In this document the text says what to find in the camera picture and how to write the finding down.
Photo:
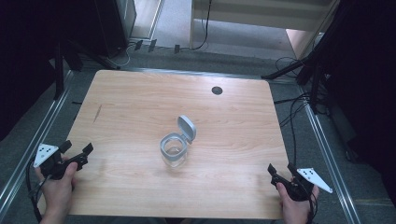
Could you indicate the person's left hand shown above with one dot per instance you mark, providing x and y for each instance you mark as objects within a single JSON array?
[{"x": 59, "y": 193}]

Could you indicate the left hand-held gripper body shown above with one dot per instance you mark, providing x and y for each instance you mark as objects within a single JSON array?
[{"x": 53, "y": 165}]

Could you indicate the black metal stand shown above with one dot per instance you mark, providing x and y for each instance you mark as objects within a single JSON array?
[
  {"x": 308, "y": 68},
  {"x": 59, "y": 68}
]

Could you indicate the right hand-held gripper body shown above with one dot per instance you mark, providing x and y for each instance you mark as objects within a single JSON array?
[{"x": 299, "y": 185}]

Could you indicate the person's right hand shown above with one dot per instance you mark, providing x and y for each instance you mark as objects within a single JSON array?
[{"x": 295, "y": 208}]

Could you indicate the glass jar with grey lid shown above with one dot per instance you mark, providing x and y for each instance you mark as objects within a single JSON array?
[{"x": 176, "y": 146}]

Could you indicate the white furniture frame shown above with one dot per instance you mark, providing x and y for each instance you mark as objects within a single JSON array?
[{"x": 249, "y": 15}]

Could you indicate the silver floor rail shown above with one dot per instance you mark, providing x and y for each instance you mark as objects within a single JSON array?
[
  {"x": 28, "y": 155},
  {"x": 330, "y": 161}
]

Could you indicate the dark cabinet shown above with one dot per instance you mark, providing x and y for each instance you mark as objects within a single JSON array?
[{"x": 115, "y": 25}]

